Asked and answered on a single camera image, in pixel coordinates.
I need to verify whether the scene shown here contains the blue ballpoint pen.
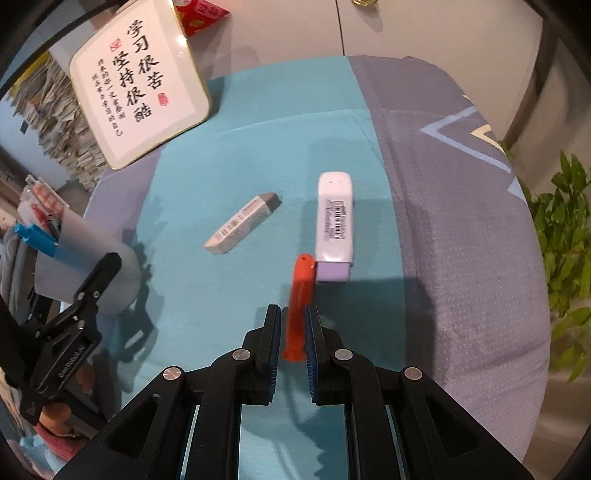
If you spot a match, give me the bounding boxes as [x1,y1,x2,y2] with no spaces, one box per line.
[13,224,58,257]

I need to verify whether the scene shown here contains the person's left hand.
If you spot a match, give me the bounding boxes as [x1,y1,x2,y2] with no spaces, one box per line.
[37,364,95,437]

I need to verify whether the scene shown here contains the white correction tape purple cap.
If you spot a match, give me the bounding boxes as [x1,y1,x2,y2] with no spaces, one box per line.
[315,172,355,282]

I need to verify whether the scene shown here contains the frosted plastic pen cup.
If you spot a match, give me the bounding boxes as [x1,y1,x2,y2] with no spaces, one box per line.
[34,210,141,315]

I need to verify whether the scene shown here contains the white eraser with grey tip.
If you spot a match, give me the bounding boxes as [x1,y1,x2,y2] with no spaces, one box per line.
[204,192,280,254]

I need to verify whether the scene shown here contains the gold framed calligraphy plaque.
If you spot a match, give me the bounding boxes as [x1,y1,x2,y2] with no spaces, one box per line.
[69,0,212,169]

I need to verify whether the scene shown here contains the green potted plant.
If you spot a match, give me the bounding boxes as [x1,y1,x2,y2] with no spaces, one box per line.
[501,141,591,384]

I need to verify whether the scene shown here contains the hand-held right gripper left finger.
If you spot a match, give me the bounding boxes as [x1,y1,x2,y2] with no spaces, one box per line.
[53,305,282,480]

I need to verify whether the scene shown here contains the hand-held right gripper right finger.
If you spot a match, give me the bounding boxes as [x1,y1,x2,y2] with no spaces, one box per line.
[305,305,536,480]

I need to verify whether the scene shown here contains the white cabinet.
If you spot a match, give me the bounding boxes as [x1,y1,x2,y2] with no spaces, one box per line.
[185,0,548,77]

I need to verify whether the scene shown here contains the red paper packet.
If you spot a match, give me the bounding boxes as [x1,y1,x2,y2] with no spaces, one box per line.
[175,0,232,38]

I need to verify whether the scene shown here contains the tall stack of papers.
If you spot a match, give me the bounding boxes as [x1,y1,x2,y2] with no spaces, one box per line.
[9,53,109,185]

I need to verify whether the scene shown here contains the pink patterned pen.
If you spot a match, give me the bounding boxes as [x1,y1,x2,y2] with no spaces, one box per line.
[32,182,61,217]

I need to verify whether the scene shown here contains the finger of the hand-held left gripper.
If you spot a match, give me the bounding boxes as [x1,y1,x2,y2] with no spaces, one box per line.
[69,251,123,324]

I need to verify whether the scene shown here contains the orange highlighter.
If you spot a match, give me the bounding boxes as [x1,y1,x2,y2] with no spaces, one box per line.
[283,254,317,364]

